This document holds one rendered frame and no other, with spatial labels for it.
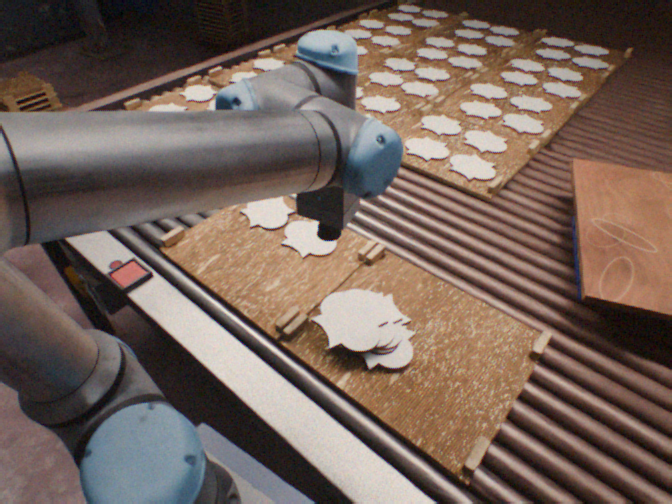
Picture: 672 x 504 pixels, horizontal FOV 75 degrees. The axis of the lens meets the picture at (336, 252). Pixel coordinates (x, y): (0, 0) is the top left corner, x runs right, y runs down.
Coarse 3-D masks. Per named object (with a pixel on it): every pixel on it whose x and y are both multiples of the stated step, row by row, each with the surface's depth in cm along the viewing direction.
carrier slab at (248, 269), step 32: (224, 224) 112; (288, 224) 112; (192, 256) 103; (224, 256) 103; (256, 256) 103; (288, 256) 103; (352, 256) 103; (224, 288) 96; (256, 288) 96; (288, 288) 96; (320, 288) 96; (256, 320) 90
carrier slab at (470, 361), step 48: (384, 288) 96; (432, 288) 96; (432, 336) 87; (480, 336) 87; (528, 336) 87; (336, 384) 79; (384, 384) 79; (432, 384) 79; (480, 384) 79; (432, 432) 73; (480, 432) 73
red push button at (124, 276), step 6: (132, 264) 102; (120, 270) 101; (126, 270) 101; (132, 270) 101; (138, 270) 101; (144, 270) 101; (114, 276) 100; (120, 276) 100; (126, 276) 100; (132, 276) 100; (138, 276) 100; (120, 282) 98; (126, 282) 98
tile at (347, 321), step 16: (336, 304) 85; (352, 304) 85; (368, 304) 85; (320, 320) 82; (336, 320) 82; (352, 320) 82; (368, 320) 82; (384, 320) 82; (336, 336) 79; (352, 336) 79; (368, 336) 79; (352, 352) 78
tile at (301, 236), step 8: (296, 224) 110; (304, 224) 110; (312, 224) 110; (288, 232) 108; (296, 232) 108; (304, 232) 108; (312, 232) 108; (288, 240) 106; (296, 240) 106; (304, 240) 106; (312, 240) 106; (320, 240) 106; (296, 248) 104; (304, 248) 104; (312, 248) 104; (320, 248) 104; (328, 248) 104; (304, 256) 102; (320, 256) 103
